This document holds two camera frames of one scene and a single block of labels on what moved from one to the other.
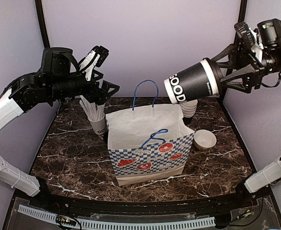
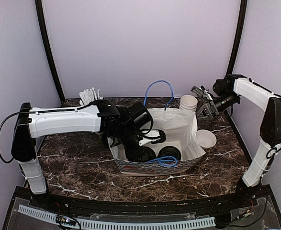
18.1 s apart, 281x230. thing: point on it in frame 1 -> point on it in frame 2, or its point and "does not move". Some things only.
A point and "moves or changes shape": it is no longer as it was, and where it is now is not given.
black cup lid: x=215 y=71 -> x=147 y=154
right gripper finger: x=234 y=54 -> x=204 y=111
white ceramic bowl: x=204 y=139 does not move
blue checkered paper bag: x=149 y=143 moves or changes shape
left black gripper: x=100 y=97 -> x=131 y=155
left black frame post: x=41 y=16 does not move
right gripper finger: x=248 y=76 -> x=203 y=116
